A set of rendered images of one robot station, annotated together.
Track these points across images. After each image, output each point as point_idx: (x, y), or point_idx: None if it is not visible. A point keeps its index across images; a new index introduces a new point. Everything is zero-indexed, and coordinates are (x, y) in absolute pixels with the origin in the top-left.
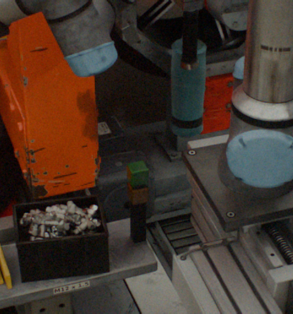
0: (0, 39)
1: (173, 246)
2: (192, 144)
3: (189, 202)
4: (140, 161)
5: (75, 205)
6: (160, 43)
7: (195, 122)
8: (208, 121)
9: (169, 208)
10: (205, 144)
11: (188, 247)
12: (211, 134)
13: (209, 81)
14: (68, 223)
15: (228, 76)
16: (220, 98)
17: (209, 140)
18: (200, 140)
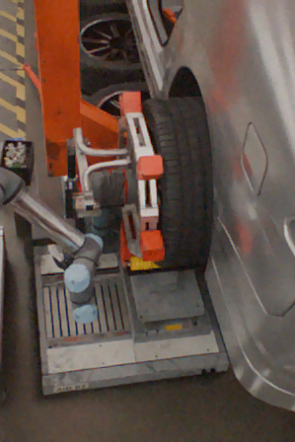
0: None
1: (103, 281)
2: None
3: (123, 283)
4: (19, 166)
5: (21, 158)
6: (146, 198)
7: (92, 223)
8: (120, 250)
9: (121, 273)
10: None
11: (99, 288)
12: (172, 294)
13: (122, 230)
14: (11, 156)
15: (125, 240)
16: (122, 245)
17: None
18: None
